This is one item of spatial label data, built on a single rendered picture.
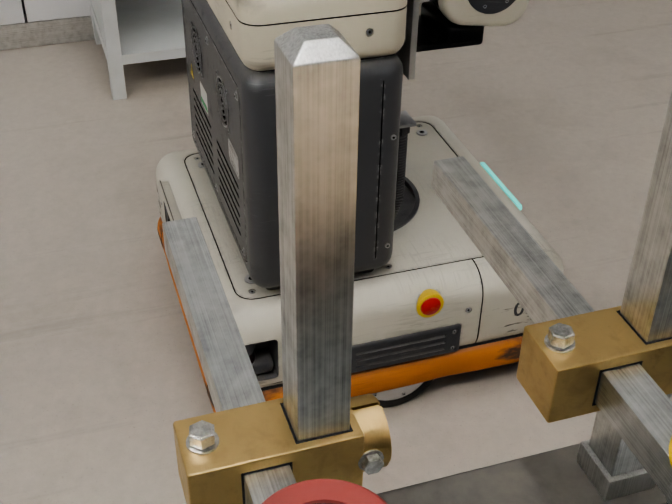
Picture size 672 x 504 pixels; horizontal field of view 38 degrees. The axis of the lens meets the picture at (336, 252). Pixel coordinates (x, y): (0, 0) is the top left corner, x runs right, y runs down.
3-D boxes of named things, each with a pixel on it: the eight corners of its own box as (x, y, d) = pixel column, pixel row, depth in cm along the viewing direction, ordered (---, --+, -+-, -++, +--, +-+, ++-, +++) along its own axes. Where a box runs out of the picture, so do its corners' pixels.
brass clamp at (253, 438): (176, 467, 67) (170, 414, 64) (363, 424, 70) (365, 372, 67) (194, 537, 62) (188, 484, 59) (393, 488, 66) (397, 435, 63)
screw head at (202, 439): (183, 434, 63) (181, 421, 62) (215, 427, 63) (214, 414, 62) (189, 458, 61) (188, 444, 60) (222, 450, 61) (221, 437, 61)
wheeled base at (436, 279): (217, 441, 170) (209, 331, 156) (156, 240, 219) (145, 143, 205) (562, 364, 188) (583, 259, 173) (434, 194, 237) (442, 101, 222)
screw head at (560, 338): (538, 336, 68) (541, 323, 67) (565, 330, 68) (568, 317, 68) (553, 355, 66) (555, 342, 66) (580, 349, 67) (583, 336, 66)
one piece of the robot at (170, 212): (200, 343, 168) (197, 305, 164) (159, 215, 200) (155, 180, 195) (214, 340, 169) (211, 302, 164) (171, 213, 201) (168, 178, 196)
